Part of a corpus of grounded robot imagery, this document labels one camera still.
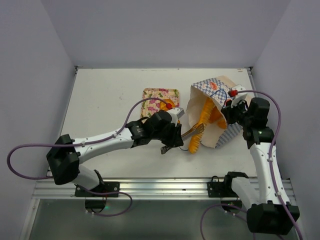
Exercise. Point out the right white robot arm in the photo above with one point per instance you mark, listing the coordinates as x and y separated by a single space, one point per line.
268 209

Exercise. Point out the left black base bracket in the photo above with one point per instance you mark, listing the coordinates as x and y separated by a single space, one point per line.
109 186

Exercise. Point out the long fake baguette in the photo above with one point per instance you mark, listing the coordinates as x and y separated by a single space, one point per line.
202 122

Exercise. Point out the metal serving tongs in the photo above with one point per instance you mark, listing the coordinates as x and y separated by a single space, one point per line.
196 129

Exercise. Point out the right black base bracket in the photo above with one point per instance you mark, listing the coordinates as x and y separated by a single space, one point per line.
220 187

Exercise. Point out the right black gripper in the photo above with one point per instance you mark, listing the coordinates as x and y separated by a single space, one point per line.
230 114

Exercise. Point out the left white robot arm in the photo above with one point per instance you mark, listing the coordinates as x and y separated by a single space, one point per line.
67 156

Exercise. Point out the aluminium mounting rail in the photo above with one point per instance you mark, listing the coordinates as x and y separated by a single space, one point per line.
137 188

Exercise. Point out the blue checkered paper bag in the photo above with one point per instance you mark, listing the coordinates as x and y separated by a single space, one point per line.
217 89

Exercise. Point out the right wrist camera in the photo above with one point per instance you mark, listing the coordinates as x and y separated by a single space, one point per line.
236 94

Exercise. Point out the black base bracket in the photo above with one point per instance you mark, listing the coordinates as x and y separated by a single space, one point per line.
220 187
109 186

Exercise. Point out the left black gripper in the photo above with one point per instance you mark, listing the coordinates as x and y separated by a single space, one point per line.
175 139

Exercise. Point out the twisted fake bread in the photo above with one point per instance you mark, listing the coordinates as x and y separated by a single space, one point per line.
162 104

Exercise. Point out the floral rectangular tray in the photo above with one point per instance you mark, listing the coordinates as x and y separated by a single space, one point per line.
149 107

